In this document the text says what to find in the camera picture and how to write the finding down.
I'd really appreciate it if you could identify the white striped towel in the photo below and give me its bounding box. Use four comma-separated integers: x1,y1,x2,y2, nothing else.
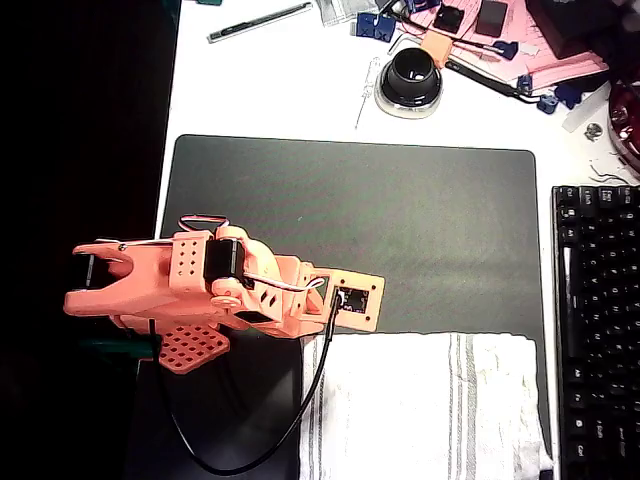
298,332,556,480

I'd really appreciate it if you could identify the dark desk mat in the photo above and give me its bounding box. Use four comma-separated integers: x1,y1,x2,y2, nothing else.
122,133,556,480

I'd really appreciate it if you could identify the clear thin screwdriver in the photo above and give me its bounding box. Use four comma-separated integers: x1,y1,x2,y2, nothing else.
354,56,381,130

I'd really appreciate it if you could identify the black dome on white base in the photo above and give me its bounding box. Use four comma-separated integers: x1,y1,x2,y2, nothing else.
374,47,445,120

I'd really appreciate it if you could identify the metal allen key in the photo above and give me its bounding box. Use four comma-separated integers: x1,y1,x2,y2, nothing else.
387,32,426,56

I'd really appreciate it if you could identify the black pen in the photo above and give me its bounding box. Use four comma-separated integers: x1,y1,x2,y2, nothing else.
444,58,531,104

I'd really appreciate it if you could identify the orange block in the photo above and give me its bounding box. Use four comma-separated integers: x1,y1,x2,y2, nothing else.
419,32,454,69

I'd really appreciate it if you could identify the black keyboard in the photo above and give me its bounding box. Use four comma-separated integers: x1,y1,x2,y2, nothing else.
549,184,640,480

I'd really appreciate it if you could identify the clear plastic bag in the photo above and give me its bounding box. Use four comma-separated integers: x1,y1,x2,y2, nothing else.
319,0,381,27

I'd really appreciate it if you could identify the black square pad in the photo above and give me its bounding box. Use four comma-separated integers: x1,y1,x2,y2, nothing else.
432,4,466,35

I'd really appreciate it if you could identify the dark blue printed part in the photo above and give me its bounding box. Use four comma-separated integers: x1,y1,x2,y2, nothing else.
554,83,584,109

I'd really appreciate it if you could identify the clear plastic strip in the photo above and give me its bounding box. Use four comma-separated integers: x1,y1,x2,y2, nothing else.
561,82,612,134

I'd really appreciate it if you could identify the black rectangular pad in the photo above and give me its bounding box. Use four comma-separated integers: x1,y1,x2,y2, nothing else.
474,0,509,39

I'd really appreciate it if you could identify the pink paper stack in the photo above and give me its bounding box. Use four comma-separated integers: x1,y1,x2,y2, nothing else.
399,0,611,94

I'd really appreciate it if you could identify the dark red round object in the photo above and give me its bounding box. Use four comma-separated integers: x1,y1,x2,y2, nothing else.
607,79,640,169

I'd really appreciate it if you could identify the dark maroon box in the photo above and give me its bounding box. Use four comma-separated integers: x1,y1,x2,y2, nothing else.
524,0,640,61

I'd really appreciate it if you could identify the black camera cable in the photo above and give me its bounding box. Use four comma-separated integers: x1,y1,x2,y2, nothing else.
147,289,344,476

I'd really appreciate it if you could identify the orange camera mount plate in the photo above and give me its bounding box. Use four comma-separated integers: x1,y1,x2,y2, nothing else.
327,268,386,334

